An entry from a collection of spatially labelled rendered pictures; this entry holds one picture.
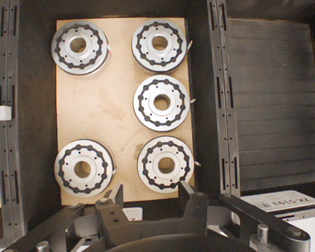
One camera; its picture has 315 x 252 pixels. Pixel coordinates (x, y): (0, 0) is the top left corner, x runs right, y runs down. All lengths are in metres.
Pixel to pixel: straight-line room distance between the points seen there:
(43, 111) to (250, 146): 0.40
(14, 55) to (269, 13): 0.47
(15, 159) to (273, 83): 0.48
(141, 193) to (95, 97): 0.21
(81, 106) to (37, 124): 0.08
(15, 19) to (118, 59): 0.17
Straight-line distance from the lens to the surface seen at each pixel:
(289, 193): 0.41
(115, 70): 0.35
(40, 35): 0.36
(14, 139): 0.28
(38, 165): 0.31
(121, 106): 0.33
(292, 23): 0.53
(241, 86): 0.39
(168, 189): 0.31
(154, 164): 0.29
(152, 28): 0.35
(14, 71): 0.30
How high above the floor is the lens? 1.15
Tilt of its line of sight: 85 degrees down
